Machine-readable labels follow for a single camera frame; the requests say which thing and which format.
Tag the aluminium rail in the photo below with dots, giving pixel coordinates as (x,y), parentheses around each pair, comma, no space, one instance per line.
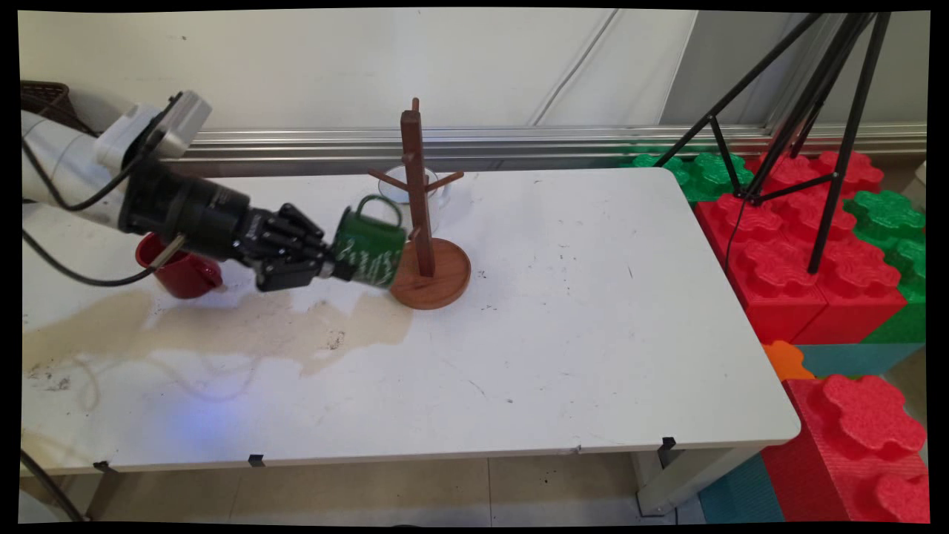
(556,144)

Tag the orange foam piece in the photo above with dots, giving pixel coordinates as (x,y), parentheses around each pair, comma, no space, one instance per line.
(786,361)

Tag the black table edge clip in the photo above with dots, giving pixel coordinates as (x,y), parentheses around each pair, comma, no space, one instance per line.
(104,467)
(256,460)
(668,443)

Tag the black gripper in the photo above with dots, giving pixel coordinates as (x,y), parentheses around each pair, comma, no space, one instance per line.
(193,215)

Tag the black rod under table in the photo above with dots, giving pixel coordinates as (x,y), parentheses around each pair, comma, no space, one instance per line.
(48,486)

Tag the teal foam block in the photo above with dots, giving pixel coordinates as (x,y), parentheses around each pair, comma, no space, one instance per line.
(741,493)

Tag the wooden mug tree stand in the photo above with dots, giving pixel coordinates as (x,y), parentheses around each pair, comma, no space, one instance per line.
(437,278)

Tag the black tripod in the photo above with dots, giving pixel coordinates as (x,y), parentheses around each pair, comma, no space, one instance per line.
(834,148)

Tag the green enamel mug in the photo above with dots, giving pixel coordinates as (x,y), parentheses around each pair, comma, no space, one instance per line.
(371,252)

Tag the tall red foam block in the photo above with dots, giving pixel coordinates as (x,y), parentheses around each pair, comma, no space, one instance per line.
(860,445)

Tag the brown wicker basket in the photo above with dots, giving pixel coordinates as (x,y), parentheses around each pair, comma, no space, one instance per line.
(48,104)

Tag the clear glass cup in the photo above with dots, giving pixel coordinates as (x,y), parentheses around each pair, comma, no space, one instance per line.
(437,200)

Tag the teal foam mat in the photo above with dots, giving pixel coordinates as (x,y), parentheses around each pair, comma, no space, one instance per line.
(852,360)

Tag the small green foam block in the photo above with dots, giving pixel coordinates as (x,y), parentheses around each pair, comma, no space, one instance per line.
(712,174)

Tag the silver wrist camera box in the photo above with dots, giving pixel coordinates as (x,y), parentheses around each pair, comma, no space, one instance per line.
(182,122)

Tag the red mug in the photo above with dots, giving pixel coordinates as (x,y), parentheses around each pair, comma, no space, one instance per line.
(189,278)

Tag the large green foam block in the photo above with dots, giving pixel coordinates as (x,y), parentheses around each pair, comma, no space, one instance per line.
(893,222)

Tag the white table leg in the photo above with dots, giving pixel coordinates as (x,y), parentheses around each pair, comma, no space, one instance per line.
(689,475)

